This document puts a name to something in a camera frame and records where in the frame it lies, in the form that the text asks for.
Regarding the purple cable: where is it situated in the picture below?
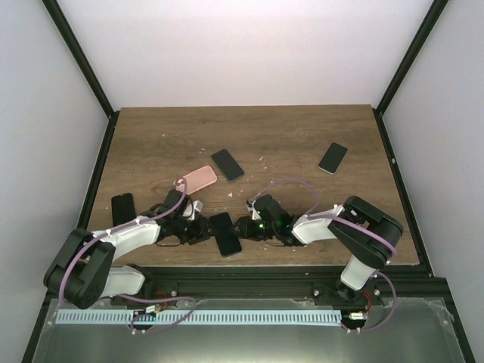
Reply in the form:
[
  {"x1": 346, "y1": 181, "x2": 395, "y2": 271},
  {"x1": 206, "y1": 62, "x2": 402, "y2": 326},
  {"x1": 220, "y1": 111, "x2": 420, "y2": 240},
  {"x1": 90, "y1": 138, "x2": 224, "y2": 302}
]
[
  {"x1": 253, "y1": 178, "x2": 398, "y2": 334},
  {"x1": 58, "y1": 175, "x2": 189, "y2": 303}
]

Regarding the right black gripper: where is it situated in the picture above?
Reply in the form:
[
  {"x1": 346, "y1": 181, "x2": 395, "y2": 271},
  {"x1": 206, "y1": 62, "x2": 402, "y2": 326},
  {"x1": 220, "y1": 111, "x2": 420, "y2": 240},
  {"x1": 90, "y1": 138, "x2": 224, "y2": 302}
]
[{"x1": 229, "y1": 216, "x2": 278, "y2": 242}]

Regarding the black aluminium frame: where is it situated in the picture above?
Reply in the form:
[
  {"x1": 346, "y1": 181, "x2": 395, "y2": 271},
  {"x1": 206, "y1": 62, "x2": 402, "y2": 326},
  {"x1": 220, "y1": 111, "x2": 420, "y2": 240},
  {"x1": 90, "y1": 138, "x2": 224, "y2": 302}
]
[{"x1": 43, "y1": 1, "x2": 474, "y2": 362}]

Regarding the clear phone case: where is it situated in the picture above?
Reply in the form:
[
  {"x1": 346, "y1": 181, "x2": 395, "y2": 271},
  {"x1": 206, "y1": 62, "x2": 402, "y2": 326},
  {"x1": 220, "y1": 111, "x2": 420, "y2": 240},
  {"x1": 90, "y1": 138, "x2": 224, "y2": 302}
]
[{"x1": 209, "y1": 212, "x2": 243, "y2": 259}]

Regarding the pink phone case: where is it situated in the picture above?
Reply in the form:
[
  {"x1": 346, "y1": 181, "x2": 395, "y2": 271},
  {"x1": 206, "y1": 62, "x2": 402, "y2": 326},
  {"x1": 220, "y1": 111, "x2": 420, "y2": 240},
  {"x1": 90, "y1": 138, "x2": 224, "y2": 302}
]
[{"x1": 173, "y1": 165, "x2": 217, "y2": 195}]

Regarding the silver-edged black phone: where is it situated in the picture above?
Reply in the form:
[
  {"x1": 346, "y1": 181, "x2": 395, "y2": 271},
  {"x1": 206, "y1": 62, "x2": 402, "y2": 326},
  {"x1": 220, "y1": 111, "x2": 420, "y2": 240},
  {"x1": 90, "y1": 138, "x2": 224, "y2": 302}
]
[{"x1": 318, "y1": 142, "x2": 348, "y2": 175}]

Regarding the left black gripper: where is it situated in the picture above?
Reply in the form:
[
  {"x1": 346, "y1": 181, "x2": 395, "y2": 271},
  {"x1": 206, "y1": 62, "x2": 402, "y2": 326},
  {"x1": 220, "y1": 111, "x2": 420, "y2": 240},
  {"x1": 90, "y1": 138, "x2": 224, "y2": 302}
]
[{"x1": 173, "y1": 215, "x2": 219, "y2": 246}]

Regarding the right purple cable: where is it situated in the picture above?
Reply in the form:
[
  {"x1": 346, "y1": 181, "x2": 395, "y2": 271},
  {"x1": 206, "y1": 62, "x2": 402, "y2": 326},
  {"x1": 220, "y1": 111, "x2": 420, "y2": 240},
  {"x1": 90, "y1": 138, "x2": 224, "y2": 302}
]
[{"x1": 253, "y1": 178, "x2": 398, "y2": 334}]

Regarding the light blue slotted cable duct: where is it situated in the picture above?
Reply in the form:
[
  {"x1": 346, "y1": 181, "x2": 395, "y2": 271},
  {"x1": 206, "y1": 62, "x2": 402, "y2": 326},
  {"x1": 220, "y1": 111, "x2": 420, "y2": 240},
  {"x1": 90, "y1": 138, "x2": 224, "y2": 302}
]
[{"x1": 55, "y1": 309, "x2": 342, "y2": 326}]

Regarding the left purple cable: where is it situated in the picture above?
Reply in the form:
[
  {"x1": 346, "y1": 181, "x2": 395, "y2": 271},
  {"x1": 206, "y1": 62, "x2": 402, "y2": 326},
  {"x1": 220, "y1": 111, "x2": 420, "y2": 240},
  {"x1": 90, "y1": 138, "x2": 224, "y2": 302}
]
[{"x1": 58, "y1": 175, "x2": 189, "y2": 303}]

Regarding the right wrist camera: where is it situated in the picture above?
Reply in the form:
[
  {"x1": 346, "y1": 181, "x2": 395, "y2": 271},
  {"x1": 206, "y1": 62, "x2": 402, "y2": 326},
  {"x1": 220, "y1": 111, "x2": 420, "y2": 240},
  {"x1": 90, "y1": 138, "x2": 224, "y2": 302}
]
[{"x1": 245, "y1": 198, "x2": 256, "y2": 213}]

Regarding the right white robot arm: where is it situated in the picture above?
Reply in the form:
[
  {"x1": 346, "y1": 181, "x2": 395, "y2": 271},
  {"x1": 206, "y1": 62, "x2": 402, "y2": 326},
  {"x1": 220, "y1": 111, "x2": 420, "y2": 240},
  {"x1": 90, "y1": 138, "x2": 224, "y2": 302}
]
[{"x1": 233, "y1": 195, "x2": 404, "y2": 305}]

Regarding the teal-edged black phone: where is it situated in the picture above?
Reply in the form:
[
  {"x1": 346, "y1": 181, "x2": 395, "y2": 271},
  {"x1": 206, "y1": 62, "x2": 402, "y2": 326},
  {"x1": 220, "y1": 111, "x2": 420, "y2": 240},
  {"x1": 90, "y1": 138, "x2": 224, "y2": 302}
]
[{"x1": 211, "y1": 149, "x2": 244, "y2": 182}]

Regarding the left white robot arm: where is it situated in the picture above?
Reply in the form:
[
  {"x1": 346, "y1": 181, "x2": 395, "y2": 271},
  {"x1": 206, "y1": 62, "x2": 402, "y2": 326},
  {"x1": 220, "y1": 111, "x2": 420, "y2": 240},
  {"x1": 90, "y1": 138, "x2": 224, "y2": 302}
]
[{"x1": 43, "y1": 189, "x2": 212, "y2": 309}]

